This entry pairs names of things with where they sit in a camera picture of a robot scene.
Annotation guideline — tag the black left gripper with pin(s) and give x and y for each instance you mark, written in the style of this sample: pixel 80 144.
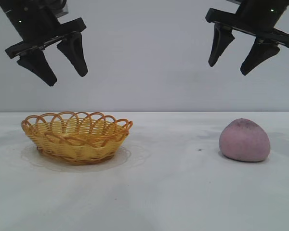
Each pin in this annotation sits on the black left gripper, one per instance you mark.
pixel 33 21

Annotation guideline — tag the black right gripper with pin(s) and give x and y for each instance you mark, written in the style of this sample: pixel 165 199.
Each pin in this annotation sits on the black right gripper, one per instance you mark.
pixel 257 16

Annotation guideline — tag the yellow woven wicker basket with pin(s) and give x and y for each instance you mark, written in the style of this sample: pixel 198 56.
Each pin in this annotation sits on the yellow woven wicker basket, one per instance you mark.
pixel 77 142

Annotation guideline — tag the pink peach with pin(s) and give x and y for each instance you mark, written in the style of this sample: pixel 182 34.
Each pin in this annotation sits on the pink peach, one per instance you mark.
pixel 244 142

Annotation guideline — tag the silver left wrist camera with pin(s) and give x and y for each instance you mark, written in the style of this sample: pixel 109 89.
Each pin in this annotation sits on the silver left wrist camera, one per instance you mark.
pixel 63 10

